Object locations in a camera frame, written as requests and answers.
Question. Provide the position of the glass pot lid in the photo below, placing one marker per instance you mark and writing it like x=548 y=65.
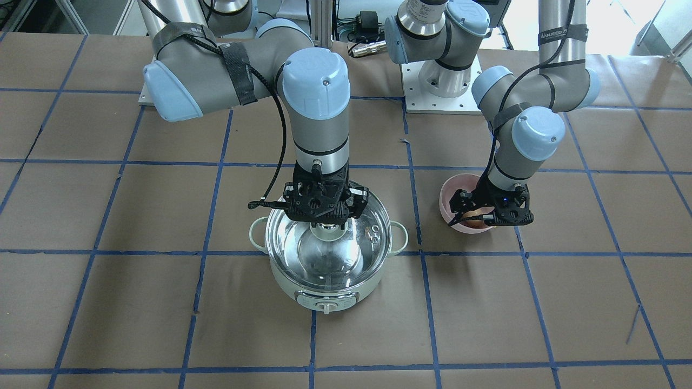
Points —
x=327 y=246

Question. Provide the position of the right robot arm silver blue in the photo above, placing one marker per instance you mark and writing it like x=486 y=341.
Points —
x=192 y=74

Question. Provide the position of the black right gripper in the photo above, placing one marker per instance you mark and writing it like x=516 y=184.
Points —
x=357 y=196

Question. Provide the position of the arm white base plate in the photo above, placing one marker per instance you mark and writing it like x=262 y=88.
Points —
x=429 y=88

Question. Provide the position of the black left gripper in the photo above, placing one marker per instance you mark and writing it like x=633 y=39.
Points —
x=483 y=194

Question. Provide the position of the pale green electric pot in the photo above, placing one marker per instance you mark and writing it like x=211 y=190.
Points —
x=324 y=286

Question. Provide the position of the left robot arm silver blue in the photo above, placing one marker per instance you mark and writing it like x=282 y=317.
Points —
x=523 y=112

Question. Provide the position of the brown egg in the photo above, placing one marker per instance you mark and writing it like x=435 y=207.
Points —
x=475 y=222

